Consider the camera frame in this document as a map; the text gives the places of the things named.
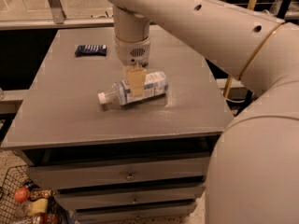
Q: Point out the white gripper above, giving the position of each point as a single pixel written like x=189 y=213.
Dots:
x=133 y=52

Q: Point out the clear plastic water bottle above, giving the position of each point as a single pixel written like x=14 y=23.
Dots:
x=122 y=93

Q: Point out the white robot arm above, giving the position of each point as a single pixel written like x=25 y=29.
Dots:
x=253 y=173

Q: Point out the blue striped snack packet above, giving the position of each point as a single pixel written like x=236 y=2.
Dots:
x=91 y=50

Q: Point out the metal railing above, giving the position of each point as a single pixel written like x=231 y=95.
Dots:
x=56 y=16

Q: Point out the grey drawer cabinet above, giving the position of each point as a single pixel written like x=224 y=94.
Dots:
x=61 y=122

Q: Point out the top grey drawer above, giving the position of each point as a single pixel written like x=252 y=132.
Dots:
x=80 y=175

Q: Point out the grey drawer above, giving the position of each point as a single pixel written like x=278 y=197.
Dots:
x=134 y=196
x=136 y=212
x=80 y=175

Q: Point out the middle grey drawer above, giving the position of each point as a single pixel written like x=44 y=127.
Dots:
x=134 y=196

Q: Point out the bottom grey drawer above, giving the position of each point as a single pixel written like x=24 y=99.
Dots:
x=136 y=212

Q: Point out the yellow item in basket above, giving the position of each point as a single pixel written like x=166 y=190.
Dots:
x=38 y=207

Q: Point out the orange round fruit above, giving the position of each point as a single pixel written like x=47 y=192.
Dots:
x=21 y=194

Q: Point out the red item in basket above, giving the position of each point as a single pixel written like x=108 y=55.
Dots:
x=45 y=219

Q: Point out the yellow wooden frame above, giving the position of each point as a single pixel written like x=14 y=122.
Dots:
x=245 y=30

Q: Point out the black wire basket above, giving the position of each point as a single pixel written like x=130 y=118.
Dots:
x=16 y=177

